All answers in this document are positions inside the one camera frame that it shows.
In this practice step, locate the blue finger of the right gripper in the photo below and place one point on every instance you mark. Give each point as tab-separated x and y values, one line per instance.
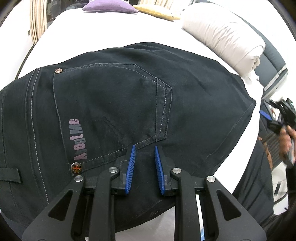
265	115

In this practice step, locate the beige curtain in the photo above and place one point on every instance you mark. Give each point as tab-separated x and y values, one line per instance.
38	19

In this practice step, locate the black jacket right forearm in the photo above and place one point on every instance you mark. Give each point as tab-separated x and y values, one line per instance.
290	175

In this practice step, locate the yellow cushion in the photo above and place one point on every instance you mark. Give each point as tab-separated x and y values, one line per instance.
157	11

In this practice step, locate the black denim pants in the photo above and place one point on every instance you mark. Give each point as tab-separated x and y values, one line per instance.
90	108

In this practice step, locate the purple cushion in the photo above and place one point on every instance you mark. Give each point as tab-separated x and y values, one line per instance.
116	6

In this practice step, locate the white folded duvet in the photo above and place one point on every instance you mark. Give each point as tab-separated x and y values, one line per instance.
227	36

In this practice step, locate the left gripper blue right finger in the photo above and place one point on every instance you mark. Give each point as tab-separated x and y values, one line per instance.
163	170

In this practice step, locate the dark grey headboard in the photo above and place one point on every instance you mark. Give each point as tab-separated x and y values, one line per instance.
272	70

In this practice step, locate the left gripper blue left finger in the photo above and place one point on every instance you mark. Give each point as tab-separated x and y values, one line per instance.
127	169

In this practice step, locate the person's right hand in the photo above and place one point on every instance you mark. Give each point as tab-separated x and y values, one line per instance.
286	147

